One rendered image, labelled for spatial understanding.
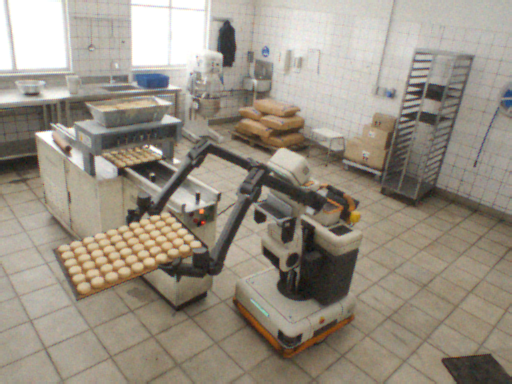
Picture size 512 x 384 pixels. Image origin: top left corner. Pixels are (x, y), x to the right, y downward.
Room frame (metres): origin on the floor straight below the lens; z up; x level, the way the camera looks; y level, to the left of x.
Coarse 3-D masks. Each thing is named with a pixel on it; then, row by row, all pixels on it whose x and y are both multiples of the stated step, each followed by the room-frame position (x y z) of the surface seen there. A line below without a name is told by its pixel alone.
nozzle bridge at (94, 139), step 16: (80, 128) 2.63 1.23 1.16; (96, 128) 2.61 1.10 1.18; (112, 128) 2.64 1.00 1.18; (128, 128) 2.68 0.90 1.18; (144, 128) 2.76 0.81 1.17; (160, 128) 2.96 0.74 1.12; (176, 128) 2.97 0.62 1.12; (80, 144) 2.64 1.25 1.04; (96, 144) 2.48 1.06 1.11; (112, 144) 2.66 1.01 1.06; (128, 144) 2.71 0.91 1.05; (144, 144) 2.80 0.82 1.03
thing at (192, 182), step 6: (156, 162) 2.84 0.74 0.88; (162, 162) 2.80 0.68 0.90; (162, 168) 2.79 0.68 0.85; (168, 168) 2.73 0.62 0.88; (174, 168) 2.70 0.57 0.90; (186, 180) 2.58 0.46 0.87; (192, 180) 2.53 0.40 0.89; (198, 180) 2.53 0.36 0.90; (192, 186) 2.53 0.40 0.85; (198, 186) 2.49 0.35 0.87; (204, 186) 2.44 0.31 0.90; (204, 192) 2.44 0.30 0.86; (210, 192) 2.40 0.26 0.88; (216, 192) 2.37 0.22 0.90; (216, 198) 2.35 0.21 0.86
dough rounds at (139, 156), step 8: (112, 152) 2.84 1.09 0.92; (128, 152) 2.91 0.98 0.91; (136, 152) 2.93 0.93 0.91; (144, 152) 2.92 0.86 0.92; (152, 152) 2.94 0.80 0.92; (112, 160) 2.70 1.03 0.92; (120, 160) 2.71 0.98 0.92; (128, 160) 2.72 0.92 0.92; (136, 160) 2.73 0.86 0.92; (144, 160) 2.76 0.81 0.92
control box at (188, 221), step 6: (204, 204) 2.30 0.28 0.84; (210, 204) 2.31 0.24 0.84; (186, 210) 2.19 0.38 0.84; (192, 210) 2.20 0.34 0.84; (198, 210) 2.23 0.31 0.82; (204, 210) 2.27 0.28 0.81; (210, 210) 2.30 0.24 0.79; (186, 216) 2.17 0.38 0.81; (198, 216) 2.23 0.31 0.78; (204, 216) 2.27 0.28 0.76; (210, 216) 2.31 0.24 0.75; (186, 222) 2.17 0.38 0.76; (192, 222) 2.20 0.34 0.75; (198, 222) 2.23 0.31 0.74; (210, 222) 2.31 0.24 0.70; (192, 228) 2.20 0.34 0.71
